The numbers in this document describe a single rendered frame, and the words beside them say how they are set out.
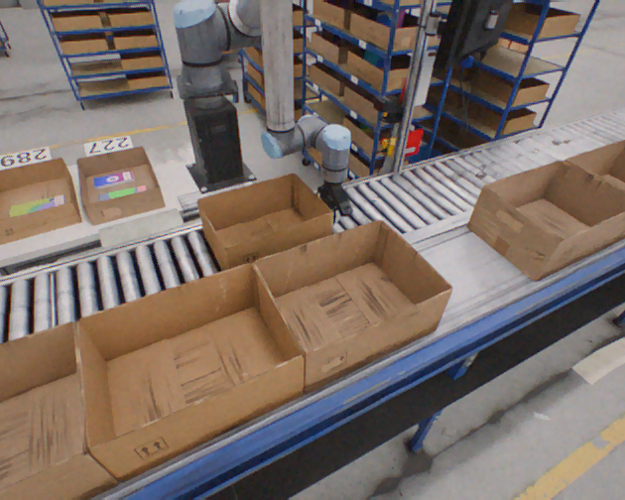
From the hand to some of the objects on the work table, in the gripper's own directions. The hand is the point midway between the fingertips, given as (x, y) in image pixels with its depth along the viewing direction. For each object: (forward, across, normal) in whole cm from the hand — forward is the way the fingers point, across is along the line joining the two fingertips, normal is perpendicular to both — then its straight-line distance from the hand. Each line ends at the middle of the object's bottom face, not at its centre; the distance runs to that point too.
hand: (332, 224), depth 143 cm
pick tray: (+5, +100, -68) cm, 121 cm away
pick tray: (+5, +68, -65) cm, 94 cm away
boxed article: (+5, +70, -74) cm, 102 cm away
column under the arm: (+5, +25, -62) cm, 67 cm away
